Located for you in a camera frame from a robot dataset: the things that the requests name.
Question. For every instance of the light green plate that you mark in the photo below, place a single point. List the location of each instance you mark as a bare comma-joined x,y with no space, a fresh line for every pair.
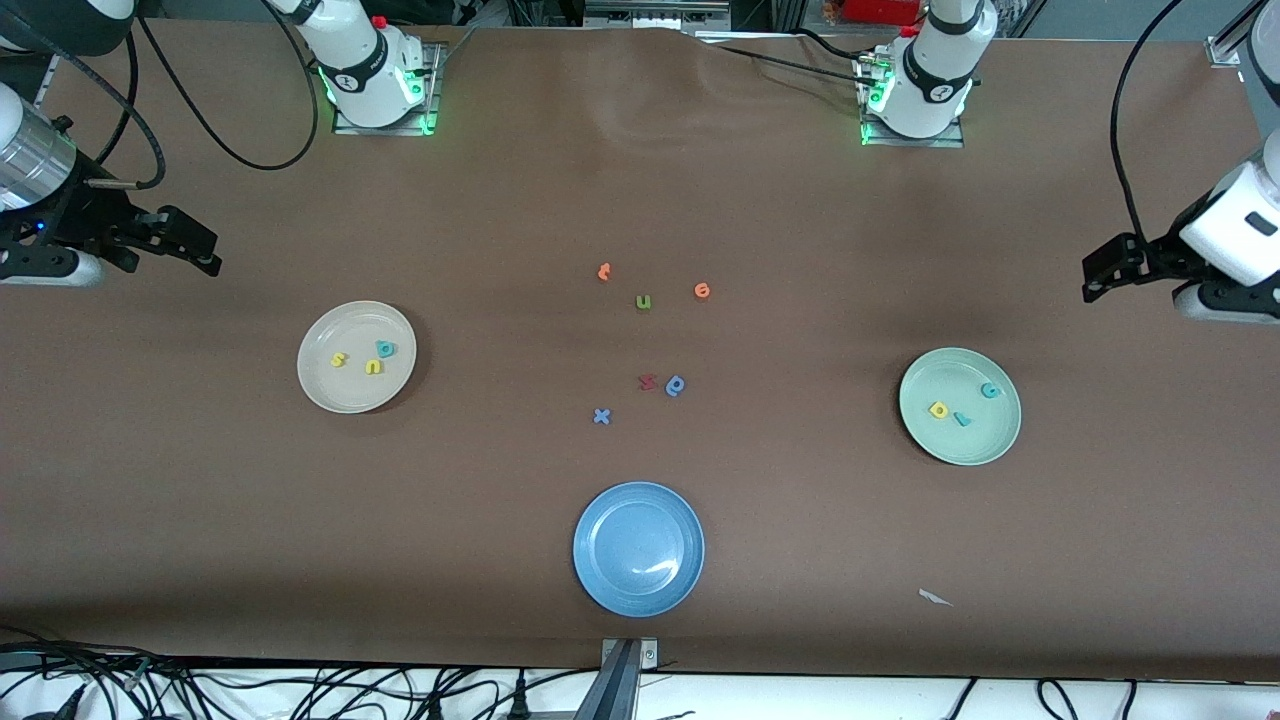
985,440

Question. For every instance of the grey metal frame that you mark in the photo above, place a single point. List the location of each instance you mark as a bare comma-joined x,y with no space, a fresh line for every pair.
712,14

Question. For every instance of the blue letter g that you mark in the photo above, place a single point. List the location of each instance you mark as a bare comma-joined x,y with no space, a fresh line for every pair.
672,389

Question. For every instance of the silver edge bracket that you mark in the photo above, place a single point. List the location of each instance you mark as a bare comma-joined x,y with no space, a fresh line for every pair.
648,655

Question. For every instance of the blue plate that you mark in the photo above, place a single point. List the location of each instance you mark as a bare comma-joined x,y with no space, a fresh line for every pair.
638,548

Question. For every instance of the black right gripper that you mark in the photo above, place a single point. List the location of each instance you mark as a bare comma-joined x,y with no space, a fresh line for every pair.
78,214

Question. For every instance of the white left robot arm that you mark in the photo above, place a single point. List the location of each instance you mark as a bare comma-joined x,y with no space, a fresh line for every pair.
935,80

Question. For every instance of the aluminium extrusion bar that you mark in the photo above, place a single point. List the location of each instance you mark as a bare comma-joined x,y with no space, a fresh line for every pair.
610,695
1250,18

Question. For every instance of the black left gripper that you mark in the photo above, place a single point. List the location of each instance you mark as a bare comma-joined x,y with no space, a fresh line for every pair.
1160,251

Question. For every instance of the brown table cover sheet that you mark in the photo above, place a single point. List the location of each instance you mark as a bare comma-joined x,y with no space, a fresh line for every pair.
640,180

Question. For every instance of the red box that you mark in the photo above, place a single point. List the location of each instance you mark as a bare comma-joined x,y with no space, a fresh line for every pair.
880,10

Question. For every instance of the white paper scrap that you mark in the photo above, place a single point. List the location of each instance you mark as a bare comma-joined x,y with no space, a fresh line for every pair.
932,597

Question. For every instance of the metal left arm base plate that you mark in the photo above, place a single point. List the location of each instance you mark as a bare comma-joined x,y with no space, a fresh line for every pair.
900,142

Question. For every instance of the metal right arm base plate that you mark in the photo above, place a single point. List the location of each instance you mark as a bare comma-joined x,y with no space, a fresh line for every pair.
400,129

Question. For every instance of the silver corner bracket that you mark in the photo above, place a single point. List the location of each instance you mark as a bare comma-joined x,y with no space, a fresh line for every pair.
1222,50

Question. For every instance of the beige brown plate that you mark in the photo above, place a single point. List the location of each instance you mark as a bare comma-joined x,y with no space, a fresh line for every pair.
335,390

